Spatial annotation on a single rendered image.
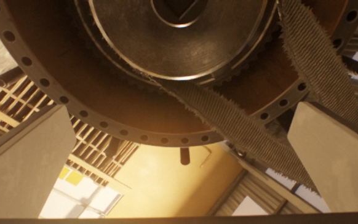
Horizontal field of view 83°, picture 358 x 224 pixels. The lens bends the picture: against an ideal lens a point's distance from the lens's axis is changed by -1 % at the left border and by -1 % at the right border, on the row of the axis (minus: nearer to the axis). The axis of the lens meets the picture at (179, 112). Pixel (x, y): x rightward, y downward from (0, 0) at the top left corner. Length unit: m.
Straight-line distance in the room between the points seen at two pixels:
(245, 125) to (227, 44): 0.12
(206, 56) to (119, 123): 0.16
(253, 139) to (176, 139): 0.11
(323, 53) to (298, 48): 0.04
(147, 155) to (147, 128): 5.07
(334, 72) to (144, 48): 0.21
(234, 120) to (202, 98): 0.05
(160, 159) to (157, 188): 0.81
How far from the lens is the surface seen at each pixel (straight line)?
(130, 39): 0.18
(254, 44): 0.35
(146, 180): 5.68
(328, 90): 0.28
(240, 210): 6.55
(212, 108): 0.24
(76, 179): 5.64
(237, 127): 0.26
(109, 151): 0.35
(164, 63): 0.19
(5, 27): 0.30
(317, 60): 0.26
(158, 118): 0.33
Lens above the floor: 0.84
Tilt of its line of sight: 23 degrees up
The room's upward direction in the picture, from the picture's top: 131 degrees clockwise
